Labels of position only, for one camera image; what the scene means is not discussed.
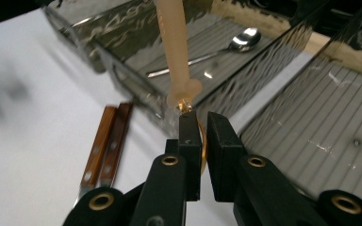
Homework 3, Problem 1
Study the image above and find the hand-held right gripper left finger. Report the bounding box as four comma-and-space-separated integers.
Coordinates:
165, 109, 204, 202

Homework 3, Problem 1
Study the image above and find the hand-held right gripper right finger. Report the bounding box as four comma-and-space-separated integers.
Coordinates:
206, 111, 248, 202

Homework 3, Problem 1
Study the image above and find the translucent beige plastic spoon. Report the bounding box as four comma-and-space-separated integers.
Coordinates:
155, 0, 209, 177

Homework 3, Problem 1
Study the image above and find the metal spoon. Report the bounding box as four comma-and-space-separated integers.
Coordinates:
146, 26, 263, 79

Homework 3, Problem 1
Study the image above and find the transparent grey plastic bin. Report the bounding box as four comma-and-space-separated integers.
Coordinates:
42, 0, 328, 139
232, 0, 362, 205

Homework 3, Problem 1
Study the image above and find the wooden handled fork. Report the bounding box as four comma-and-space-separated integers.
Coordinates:
98, 102, 135, 189

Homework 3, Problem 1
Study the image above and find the wooden handled knife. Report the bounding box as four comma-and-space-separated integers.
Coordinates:
74, 105, 120, 208

